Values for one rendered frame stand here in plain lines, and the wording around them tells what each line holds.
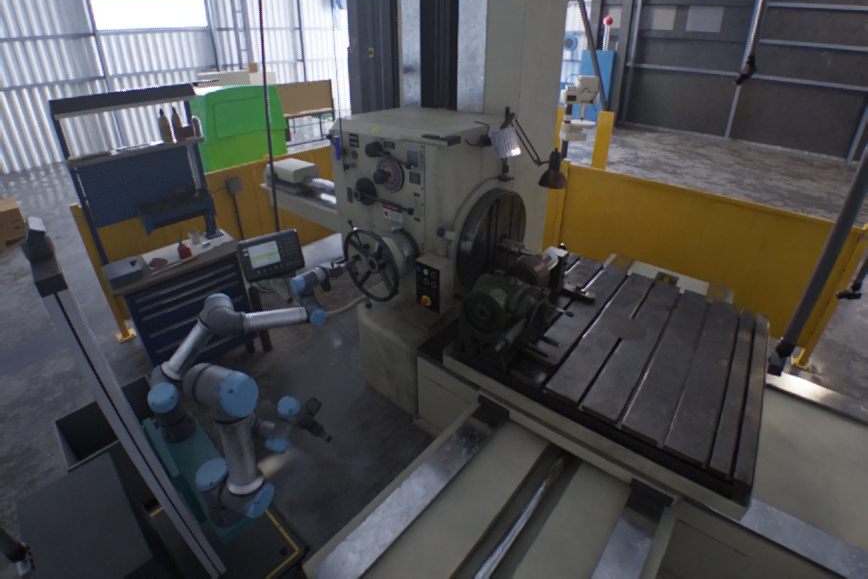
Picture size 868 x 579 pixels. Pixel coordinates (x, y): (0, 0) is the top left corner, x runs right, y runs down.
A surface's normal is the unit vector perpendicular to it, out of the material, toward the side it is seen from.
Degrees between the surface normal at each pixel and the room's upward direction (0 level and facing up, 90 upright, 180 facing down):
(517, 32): 90
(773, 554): 90
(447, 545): 0
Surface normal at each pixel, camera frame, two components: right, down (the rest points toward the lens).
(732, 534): -0.64, 0.35
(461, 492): 0.00, -0.89
